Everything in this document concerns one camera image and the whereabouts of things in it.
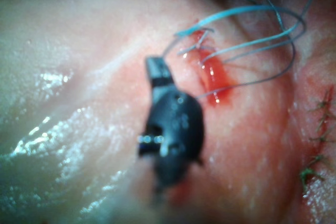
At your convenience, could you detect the right arm needle driver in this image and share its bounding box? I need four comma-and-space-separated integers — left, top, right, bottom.
136, 84, 206, 191

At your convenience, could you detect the right arm needle driver jaw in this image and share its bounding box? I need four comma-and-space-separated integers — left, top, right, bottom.
144, 55, 176, 90

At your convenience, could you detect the blue thread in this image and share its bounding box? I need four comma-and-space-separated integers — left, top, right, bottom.
161, 0, 327, 102

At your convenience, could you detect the tissue pad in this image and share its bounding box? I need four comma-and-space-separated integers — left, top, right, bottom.
0, 0, 336, 224

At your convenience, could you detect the black stitching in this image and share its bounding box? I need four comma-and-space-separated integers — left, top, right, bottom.
298, 84, 336, 194

